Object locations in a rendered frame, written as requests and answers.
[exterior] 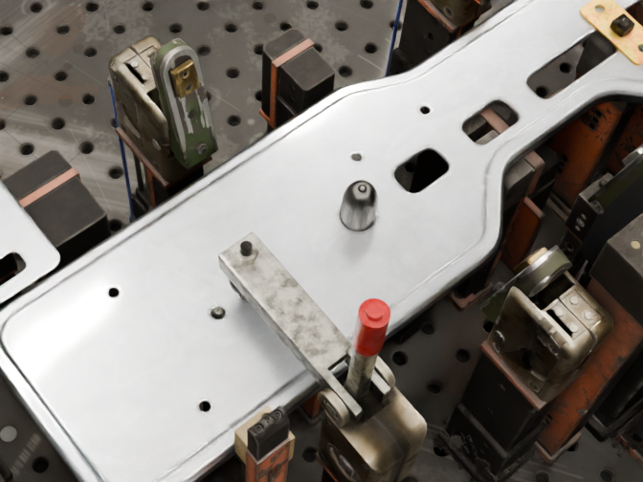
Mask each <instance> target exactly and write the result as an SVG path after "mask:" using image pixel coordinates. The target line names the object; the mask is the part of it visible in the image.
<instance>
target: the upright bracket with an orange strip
mask: <svg viewBox="0 0 643 482"><path fill-rule="evenodd" d="M289 426H290V421H289V418H288V416H287V413H286V412H285V410H284V409H283V408H282V407H281V406H280V405H279V406H278V407H276V408H275V409H274V410H272V411H271V412H270V413H268V414H267V415H266V416H264V417H263V418H262V419H260V420H259V421H258V422H256V423H255V424H254V425H252V426H251V427H249V428H248V429H247V450H246V482H286V480H287V471H288V462H289V452H290V444H291V439H290V438H289V437H288V436H289Z"/></svg>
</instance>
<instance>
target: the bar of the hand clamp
mask: <svg viewBox="0 0 643 482"><path fill-rule="evenodd" d="M218 261H219V268H220V269H221V270H222V272H223V273H224V274H225V275H226V276H227V277H228V279H229V281H230V285H231V287H232V289H233V290H234V291H235V292H237V293H238V294H240V295H244V296H245V298H246V299H247V300H248V301H249V302H250V304H251V305H252V306H253V307H254V308H255V310H256V311H257V312H258V313H259V314H260V315H261V317H262V318H263V319H264V320H265V321H266V322H267V324H268V325H269V326H270V327H271V328H272V329H273V331H274V332H275V333H276V334H277V336H278V337H279V338H280V339H281V340H282V341H283V343H284V344H285V345H286V346H287V347H288V348H289V350H290V351H291V352H292V353H293V354H294V355H295V357H296V358H297V359H298V360H299V361H300V363H301V364H302V365H303V366H304V367H305V369H306V370H307V371H308V372H309V373H310V374H311V376H312V377H313V378H314V379H315V380H316V381H317V383H318V384H319V385H320V386H321V387H322V389H325V388H327V387H328V388H330V389H331V390H333V391H334V392H335V393H336V394H337V395H338V397H339V398H340V399H341V400H342V401H343V403H344V404H345V406H346V408H347V409H348V411H349V414H350V419H349V420H350V422H351V423H352V424H353V425H355V424H356V423H358V422H359V421H360V420H361V418H362V414H363V410H362V408H361V407H360V406H359V405H358V404H357V403H356V402H355V400H354V399H353V398H352V397H351V396H350V395H349V393H348V392H347V391H346V390H345V389H344V387H343V386H342V385H341V384H340V383H339V382H338V380H337V379H336V378H335V377H334V376H333V375H332V373H331V372H330V371H331V370H332V369H333V368H335V367H336V366H337V365H339V364H340V363H341V362H343V361H345V363H346V364H347V365H348V366H349V365H350V360H351V356H352V351H353V345H352V344H351V342H350V341H349V340H348V339H347V338H346V337H345V336H344V334H343V333H342V332H341V331H340V330H339V329H338V327H337V326H336V325H335V324H334V323H333V322H332V321H331V320H330V318H329V317H328V316H327V315H326V314H325V313H324V312H323V310H322V309H321V308H320V307H319V306H318V305H317V303H316V302H315V301H314V300H313V299H312V298H311V297H310V295H309V294H307V293H306V292H305V291H304V290H303V288H302V287H301V286H300V285H299V284H298V282H297V281H296V280H295V279H294V278H293V277H292V276H291V275H290V274H289V272H288V271H287V270H286V269H285V268H284V267H283V266H282V264H281V263H280V262H279V261H278V260H277V259H276V257H275V256H274V255H273V254H272V253H271V252H270V251H269V249H268V248H267V247H266V246H265V245H264V244H263V243H262V241H261V240H260V239H259V238H258V237H257V236H256V235H255V233H254V232H250V233H249V234H248V235H246V236H245V237H243V238H242V239H240V240H239V241H237V242H236V243H234V244H233V245H231V246H230V247H229V248H227V249H226V250H224V251H223V252H221V253H219V254H218ZM369 390H370V392H371V393H372V394H373V395H374V396H375V397H376V398H377V400H378V401H379V402H380V403H383V402H384V401H385V400H387V399H388V395H389V392H390V387H389V386H388V385H387V384H386V382H385V381H384V380H383V379H382V378H381V377H380V376H379V374H378V373H377V372H376V371H375V370H374V371H373V375H372V379H371V387H370V389H369Z"/></svg>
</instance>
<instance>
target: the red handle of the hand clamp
mask: <svg viewBox="0 0 643 482"><path fill-rule="evenodd" d="M390 314H391V312H390V309H389V307H388V305H387V304H386V303H385V302H384V301H383V300H381V299H379V298H370V299H367V300H365V301H364V302H363V303H362V304H361V305H360V307H359V310H358V315H357V319H356V324H355V329H354V334H353V339H352V344H353V351H352V356H351V360H350V365H349V369H348V374H347V379H346V381H345V386H344V389H345V390H346V391H347V392H348V393H349V395H350V396H351V397H352V398H353V399H354V400H355V402H356V403H357V402H360V401H361V400H362V399H363V398H364V397H365V396H366V395H367V394H368V392H369V389H370V387H371V379H372V375H373V371H374V367H375V363H376V360H377V357H378V353H379V352H380V351H381V349H382V348H383V344H384V341H385V337H386V333H387V329H388V324H389V320H390Z"/></svg>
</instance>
